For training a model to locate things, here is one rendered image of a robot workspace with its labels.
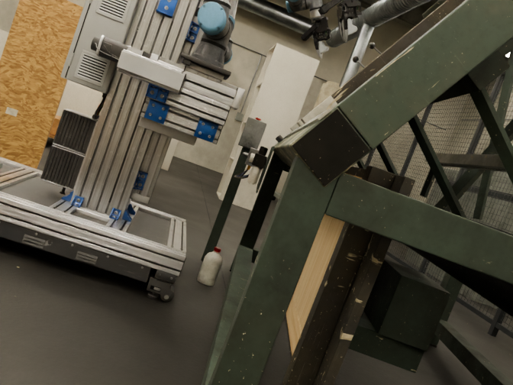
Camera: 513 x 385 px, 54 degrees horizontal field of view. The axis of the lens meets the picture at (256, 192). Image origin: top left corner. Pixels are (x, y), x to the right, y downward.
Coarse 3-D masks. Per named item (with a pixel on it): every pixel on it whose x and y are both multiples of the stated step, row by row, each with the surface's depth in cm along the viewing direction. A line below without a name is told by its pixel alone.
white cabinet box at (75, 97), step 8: (72, 88) 616; (80, 88) 617; (64, 96) 616; (72, 96) 617; (80, 96) 619; (88, 96) 620; (96, 96) 621; (64, 104) 618; (72, 104) 619; (80, 104) 620; (88, 104) 621; (96, 104) 623; (56, 112) 618; (80, 112) 621; (88, 112) 623
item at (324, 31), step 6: (318, 18) 272; (324, 18) 272; (318, 24) 275; (324, 24) 273; (318, 30) 273; (324, 30) 272; (330, 30) 277; (318, 36) 275; (324, 36) 272; (330, 36) 277
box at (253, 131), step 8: (248, 120) 305; (256, 120) 305; (248, 128) 305; (256, 128) 305; (264, 128) 305; (248, 136) 305; (256, 136) 305; (240, 144) 306; (248, 144) 306; (256, 144) 306
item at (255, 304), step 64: (320, 192) 100; (384, 192) 99; (256, 256) 314; (384, 256) 111; (448, 256) 100; (512, 256) 100; (256, 320) 102; (320, 320) 120; (384, 320) 191; (256, 384) 103; (320, 384) 115; (512, 384) 230
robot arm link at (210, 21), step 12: (204, 0) 208; (216, 0) 204; (228, 0) 210; (204, 12) 204; (216, 12) 204; (228, 12) 209; (204, 24) 205; (216, 24) 205; (228, 24) 214; (216, 36) 213
